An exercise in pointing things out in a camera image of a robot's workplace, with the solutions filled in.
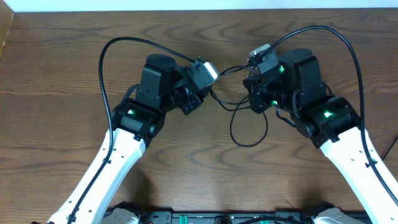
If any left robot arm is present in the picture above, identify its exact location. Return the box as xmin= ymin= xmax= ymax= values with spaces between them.
xmin=48 ymin=54 xmax=219 ymax=223

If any black usb cable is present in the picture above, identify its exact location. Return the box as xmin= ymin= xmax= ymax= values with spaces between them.
xmin=208 ymin=64 xmax=398 ymax=161

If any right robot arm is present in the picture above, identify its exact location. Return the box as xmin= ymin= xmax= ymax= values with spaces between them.
xmin=243 ymin=44 xmax=397 ymax=223

